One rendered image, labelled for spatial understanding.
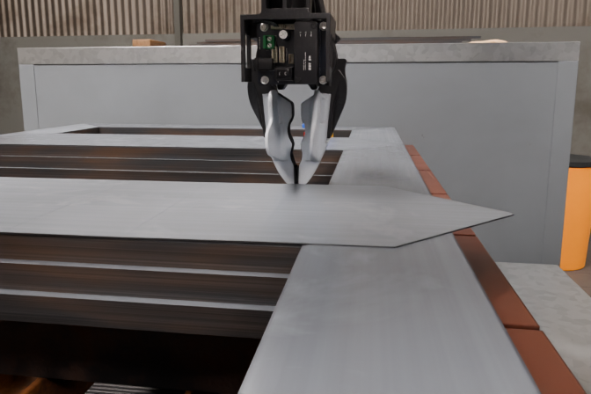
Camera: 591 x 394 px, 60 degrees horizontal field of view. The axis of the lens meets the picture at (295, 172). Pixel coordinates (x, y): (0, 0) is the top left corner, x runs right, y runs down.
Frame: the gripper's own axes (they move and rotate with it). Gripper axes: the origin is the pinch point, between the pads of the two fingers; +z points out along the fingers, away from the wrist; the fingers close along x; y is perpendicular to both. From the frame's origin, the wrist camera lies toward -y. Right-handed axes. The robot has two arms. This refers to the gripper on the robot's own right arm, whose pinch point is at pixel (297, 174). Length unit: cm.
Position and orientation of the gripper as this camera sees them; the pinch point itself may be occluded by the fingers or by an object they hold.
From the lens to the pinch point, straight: 48.5
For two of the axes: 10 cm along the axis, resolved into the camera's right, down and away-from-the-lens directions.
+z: 0.0, 9.8, 1.7
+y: -1.5, 1.7, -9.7
